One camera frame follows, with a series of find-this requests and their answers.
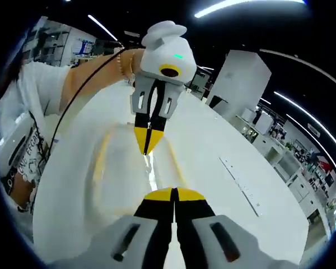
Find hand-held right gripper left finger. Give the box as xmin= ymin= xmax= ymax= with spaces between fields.
xmin=49 ymin=188 xmax=176 ymax=269

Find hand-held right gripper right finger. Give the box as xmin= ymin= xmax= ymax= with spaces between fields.
xmin=173 ymin=187 xmax=297 ymax=269

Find clear plastic storage box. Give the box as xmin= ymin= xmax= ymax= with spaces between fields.
xmin=82 ymin=122 xmax=194 ymax=225

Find clear storage box lid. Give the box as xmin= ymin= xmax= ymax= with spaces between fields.
xmin=86 ymin=123 xmax=191 ymax=222

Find small white box appliance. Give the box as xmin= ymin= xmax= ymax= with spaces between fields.
xmin=242 ymin=108 xmax=255 ymax=124

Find large white box appliance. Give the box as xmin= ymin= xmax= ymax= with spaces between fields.
xmin=253 ymin=114 xmax=273 ymax=136

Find white storage shelves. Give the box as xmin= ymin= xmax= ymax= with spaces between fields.
xmin=22 ymin=16 xmax=73 ymax=68

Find black bin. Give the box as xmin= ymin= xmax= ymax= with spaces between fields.
xmin=209 ymin=95 xmax=228 ymax=110

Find white table slot strip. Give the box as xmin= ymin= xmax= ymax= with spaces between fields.
xmin=218 ymin=156 xmax=263 ymax=218

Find long ceiling light strip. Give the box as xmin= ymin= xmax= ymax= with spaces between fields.
xmin=87 ymin=14 xmax=119 ymax=41
xmin=194 ymin=0 xmax=306 ymax=18
xmin=273 ymin=90 xmax=336 ymax=169

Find white square pillar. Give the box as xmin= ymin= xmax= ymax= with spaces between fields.
xmin=206 ymin=49 xmax=272 ymax=122

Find row of white cabinets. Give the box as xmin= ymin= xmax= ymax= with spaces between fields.
xmin=251 ymin=131 xmax=334 ymax=226

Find person in white shirt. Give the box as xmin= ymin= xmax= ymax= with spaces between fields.
xmin=0 ymin=60 xmax=73 ymax=214

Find person's dark hair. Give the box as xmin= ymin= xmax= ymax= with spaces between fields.
xmin=0 ymin=33 xmax=27 ymax=93

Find white chest-worn device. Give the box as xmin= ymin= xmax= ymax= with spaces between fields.
xmin=0 ymin=112 xmax=31 ymax=174

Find white curved ceiling trim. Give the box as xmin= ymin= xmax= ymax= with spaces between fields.
xmin=259 ymin=49 xmax=336 ymax=94

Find thin gold bracelet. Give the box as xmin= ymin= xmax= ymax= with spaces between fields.
xmin=129 ymin=50 xmax=136 ymax=76

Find pearl bracelet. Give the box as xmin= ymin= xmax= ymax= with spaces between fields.
xmin=116 ymin=52 xmax=129 ymax=81

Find black cable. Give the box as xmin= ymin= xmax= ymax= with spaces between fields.
xmin=50 ymin=47 xmax=127 ymax=154

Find blue wall poster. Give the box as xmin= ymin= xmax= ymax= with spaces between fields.
xmin=72 ymin=38 xmax=95 ymax=57

